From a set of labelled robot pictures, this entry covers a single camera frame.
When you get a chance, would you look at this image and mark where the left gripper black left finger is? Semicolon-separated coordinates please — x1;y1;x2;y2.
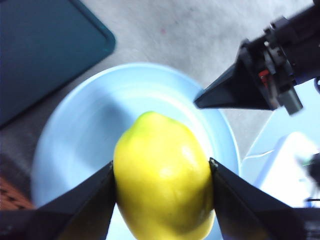
0;161;117;240

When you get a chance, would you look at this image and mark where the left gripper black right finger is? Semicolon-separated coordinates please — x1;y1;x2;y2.
209;157;320;240

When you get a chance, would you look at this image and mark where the yellow lemon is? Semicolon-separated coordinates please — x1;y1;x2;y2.
113;111;216;240

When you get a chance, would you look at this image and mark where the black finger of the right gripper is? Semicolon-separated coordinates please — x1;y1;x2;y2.
193;40;274;111

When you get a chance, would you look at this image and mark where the white box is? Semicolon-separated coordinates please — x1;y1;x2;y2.
254;132;320;208

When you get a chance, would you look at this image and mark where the blue round plate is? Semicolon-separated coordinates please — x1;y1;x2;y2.
31;62;241;240

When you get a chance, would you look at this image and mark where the dark flat tray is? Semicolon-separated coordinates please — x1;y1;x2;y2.
0;0;116;130

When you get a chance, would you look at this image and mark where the brown woven wicker basket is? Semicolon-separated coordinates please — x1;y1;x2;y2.
0;174;35;211

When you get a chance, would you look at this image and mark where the pale grey camera box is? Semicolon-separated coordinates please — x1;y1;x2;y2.
278;89;305;116

